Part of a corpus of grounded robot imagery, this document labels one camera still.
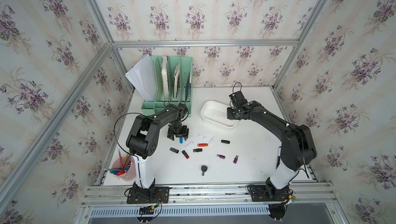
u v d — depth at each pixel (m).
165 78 0.95
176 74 0.99
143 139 0.51
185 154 0.86
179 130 0.82
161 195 0.72
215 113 1.05
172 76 0.98
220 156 0.86
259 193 0.73
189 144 0.90
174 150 0.88
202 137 0.93
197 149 0.88
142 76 0.95
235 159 0.84
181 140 0.93
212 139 0.93
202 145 0.90
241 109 0.65
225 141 0.91
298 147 0.47
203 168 0.79
